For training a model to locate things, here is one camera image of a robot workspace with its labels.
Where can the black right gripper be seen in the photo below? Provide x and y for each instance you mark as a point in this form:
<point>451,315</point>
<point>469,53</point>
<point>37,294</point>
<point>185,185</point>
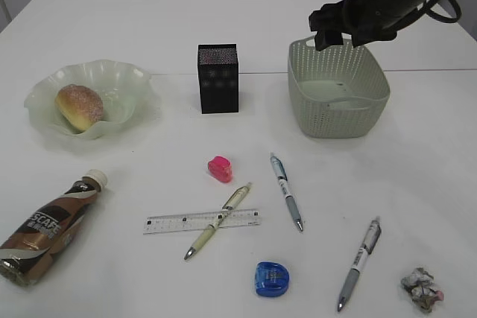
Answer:
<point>365,20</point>

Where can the pink eraser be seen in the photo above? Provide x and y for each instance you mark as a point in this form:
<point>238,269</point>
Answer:
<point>221,169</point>

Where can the paper ball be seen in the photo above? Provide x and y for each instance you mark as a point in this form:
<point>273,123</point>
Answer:
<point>421,287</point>

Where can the golden sugared bread roll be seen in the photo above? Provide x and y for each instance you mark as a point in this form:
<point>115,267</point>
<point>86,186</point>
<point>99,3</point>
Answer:
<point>80,106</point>

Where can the brown Nescafe coffee bottle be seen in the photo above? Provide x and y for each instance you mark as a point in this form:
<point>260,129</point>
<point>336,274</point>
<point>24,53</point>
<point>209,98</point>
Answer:
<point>29,253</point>

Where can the green plastic woven basket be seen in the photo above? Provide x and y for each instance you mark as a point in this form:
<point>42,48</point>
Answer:
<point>336,93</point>

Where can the black square pen holder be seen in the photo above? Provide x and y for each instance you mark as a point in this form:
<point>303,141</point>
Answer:
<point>218,78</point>

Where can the blue grey ballpoint pen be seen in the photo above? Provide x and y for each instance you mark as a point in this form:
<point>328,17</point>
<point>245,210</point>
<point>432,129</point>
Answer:
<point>290,201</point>

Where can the cream green ballpoint pen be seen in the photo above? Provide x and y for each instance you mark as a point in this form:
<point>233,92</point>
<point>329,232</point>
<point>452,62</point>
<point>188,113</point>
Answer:
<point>212,227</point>

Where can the grey white ballpoint pen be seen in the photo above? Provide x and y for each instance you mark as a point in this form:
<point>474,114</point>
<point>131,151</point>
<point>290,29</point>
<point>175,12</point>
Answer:
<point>366,248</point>

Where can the pale green wavy glass plate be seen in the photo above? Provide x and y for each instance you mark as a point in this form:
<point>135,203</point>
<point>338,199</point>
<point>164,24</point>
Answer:
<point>123,88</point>

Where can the clear plastic ruler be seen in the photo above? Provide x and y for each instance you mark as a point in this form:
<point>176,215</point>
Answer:
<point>199,221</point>

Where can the blue correction tape dispenser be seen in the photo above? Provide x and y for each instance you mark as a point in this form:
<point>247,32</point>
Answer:
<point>271,279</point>

